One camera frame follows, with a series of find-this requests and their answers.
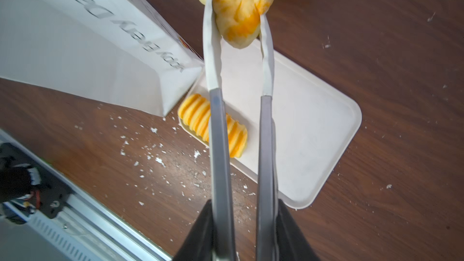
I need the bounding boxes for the long ridged bread front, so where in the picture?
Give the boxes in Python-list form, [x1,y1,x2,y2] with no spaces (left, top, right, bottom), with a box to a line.
[178,94,248,158]

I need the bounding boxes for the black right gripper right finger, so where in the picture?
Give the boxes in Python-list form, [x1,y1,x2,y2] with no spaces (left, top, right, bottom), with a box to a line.
[276,199,320,261]

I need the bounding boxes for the white printed paper gift bag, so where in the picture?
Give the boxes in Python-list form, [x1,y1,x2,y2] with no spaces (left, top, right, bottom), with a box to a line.
[1,0,203,116]

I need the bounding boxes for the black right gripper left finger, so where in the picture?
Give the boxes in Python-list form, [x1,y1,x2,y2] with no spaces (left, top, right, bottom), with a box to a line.
[172,199,213,261]

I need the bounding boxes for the metal tongs with white tips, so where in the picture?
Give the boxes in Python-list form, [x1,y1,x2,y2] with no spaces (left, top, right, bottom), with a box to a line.
[203,0,279,261]

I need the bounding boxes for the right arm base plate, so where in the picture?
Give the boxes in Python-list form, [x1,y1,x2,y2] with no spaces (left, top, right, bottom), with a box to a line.
[1,143,73,225]

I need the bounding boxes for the small twisted bread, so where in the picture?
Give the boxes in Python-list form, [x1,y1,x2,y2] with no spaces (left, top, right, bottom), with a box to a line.
[213,0,274,49]

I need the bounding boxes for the aluminium front rail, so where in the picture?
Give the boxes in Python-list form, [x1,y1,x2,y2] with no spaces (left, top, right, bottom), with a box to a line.
[1,132,171,261]

